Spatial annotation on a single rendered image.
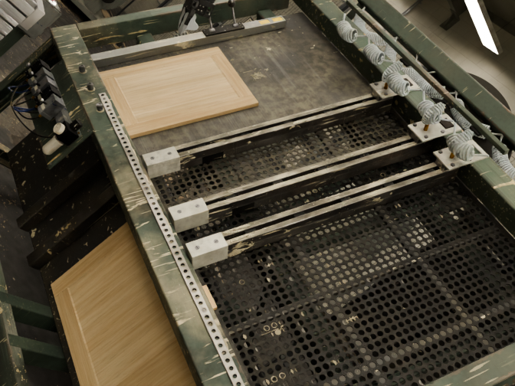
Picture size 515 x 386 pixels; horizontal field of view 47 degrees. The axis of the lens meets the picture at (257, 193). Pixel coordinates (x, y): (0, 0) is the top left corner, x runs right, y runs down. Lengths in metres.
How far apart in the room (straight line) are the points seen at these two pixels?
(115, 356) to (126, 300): 0.20
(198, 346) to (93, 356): 0.65
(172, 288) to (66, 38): 1.43
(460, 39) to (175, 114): 7.03
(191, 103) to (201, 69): 0.24
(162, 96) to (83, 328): 0.98
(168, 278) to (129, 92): 0.99
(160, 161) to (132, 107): 0.40
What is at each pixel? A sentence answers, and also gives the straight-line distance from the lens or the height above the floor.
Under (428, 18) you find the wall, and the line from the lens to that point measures 9.72.
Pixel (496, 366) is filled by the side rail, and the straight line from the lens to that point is 1.93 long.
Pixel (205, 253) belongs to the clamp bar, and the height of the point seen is 0.96.
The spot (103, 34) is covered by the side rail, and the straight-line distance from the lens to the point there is 3.00.
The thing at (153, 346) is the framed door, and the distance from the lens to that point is 2.17.
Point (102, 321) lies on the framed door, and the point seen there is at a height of 0.42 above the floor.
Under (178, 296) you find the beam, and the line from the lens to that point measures 1.86.
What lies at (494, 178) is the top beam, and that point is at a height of 1.87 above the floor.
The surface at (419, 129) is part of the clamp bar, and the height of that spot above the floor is 1.78.
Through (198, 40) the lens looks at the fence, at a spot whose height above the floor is 1.30.
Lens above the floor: 1.50
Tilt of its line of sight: 9 degrees down
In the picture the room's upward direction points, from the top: 51 degrees clockwise
